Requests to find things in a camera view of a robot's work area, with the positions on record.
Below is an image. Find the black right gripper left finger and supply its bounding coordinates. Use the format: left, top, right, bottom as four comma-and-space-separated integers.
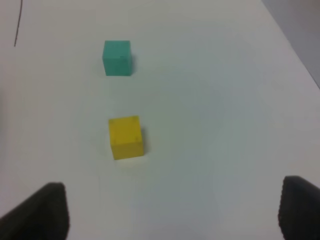
0, 182, 70, 240

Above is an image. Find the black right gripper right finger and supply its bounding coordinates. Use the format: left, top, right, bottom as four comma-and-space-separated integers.
278, 175, 320, 240

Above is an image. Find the yellow block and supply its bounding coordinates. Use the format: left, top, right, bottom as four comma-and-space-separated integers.
108, 115, 144, 160

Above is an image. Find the teal block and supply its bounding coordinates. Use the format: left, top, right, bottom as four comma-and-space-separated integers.
102, 40, 132, 76

